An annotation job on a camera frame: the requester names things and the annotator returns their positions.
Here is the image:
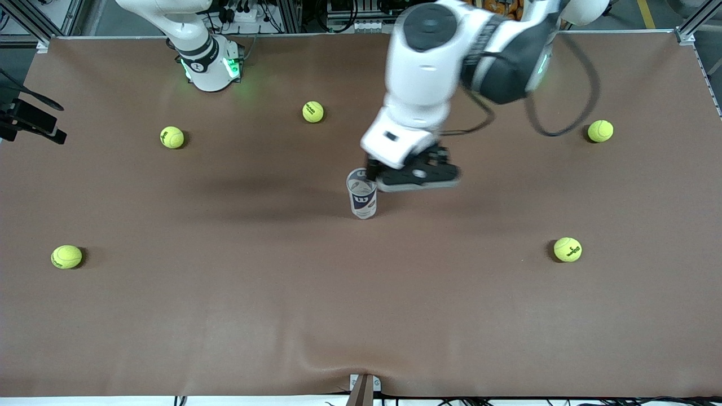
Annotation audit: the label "white blue tennis ball can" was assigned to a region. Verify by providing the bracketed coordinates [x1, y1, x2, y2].
[346, 168, 378, 220]

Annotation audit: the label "orange snack packets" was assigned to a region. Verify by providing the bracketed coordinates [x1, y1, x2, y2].
[468, 0, 525, 15]

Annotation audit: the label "white power strip with plugs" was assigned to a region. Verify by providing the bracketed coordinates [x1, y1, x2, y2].
[217, 0, 271, 26]

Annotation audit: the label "brown table mat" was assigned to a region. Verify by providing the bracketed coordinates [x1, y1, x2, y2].
[0, 31, 722, 398]

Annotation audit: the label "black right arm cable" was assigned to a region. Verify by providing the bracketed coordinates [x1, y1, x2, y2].
[0, 69, 64, 111]

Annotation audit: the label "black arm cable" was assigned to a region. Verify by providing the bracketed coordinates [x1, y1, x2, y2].
[440, 34, 600, 138]
[0, 69, 64, 111]

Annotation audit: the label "aluminium frame struts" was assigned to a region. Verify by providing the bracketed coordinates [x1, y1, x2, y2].
[677, 0, 722, 43]
[0, 0, 85, 47]

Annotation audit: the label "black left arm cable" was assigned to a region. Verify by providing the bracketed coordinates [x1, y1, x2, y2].
[440, 34, 600, 138]

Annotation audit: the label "grey metal table bracket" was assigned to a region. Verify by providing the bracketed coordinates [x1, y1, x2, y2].
[347, 373, 382, 406]

